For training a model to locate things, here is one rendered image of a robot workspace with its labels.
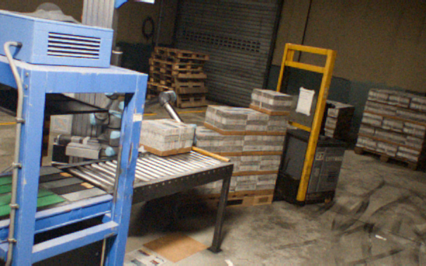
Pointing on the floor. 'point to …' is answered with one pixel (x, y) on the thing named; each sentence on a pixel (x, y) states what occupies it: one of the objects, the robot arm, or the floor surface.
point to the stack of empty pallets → (167, 66)
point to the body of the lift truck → (331, 151)
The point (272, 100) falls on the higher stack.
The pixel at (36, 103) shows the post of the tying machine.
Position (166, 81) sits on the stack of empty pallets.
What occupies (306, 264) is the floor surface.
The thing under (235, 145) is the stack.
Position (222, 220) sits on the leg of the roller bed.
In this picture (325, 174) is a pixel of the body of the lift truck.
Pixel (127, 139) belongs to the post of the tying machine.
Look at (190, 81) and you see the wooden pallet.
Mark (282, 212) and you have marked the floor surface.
